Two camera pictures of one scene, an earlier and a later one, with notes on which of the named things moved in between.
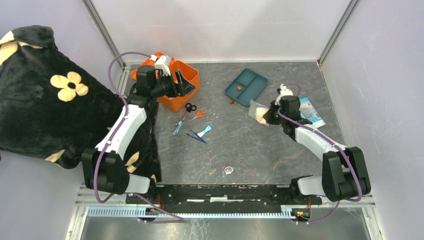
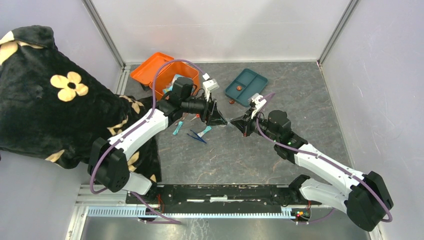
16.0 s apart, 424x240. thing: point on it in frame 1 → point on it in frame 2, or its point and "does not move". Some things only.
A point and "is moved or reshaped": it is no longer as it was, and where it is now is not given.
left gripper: (182, 87) → (211, 116)
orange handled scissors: (200, 114) does not move
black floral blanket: (52, 108) does not move
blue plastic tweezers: (199, 138) does not move
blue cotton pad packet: (308, 112) is moved or reshaped
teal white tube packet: (208, 128) does not move
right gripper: (268, 115) → (243, 122)
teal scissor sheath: (178, 128) does not move
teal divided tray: (246, 86) does not move
